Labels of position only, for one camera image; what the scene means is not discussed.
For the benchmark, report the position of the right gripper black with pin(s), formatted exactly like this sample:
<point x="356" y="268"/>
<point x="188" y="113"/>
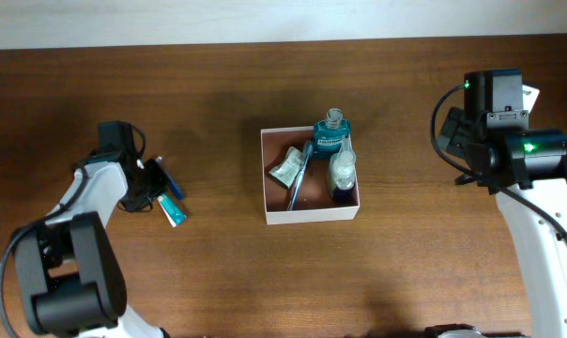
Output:
<point x="454" y="129"/>

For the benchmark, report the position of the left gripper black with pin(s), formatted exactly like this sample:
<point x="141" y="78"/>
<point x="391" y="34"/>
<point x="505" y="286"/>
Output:
<point x="153" y="166"/>

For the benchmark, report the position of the blue disposable razor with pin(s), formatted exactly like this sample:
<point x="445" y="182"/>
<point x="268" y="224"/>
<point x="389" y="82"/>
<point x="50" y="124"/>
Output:
<point x="173" y="187"/>

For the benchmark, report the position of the clear spray bottle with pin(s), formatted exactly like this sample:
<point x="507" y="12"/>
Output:
<point x="341" y="178"/>

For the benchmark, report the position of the blue mouthwash bottle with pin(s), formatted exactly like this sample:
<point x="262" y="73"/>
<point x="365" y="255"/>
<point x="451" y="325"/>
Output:
<point x="329" y="133"/>

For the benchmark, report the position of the green white soap box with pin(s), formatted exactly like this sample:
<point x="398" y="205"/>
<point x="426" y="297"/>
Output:
<point x="286" y="171"/>

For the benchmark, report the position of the blue white toothbrush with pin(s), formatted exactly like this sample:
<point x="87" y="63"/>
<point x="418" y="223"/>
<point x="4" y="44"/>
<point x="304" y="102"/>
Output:
<point x="308" y="151"/>

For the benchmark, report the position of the green white toothpaste tube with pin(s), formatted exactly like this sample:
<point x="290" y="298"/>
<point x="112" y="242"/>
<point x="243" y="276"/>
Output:
<point x="173" y="213"/>

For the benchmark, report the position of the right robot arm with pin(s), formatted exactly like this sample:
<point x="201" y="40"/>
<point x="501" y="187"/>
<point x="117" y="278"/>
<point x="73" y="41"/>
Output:
<point x="533" y="204"/>

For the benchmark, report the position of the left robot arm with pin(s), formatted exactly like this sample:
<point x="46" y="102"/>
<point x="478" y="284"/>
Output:
<point x="70" y="281"/>

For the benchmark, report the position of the white cardboard box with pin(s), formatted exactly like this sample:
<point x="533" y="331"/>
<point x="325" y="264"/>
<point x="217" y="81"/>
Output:
<point x="313" y="202"/>

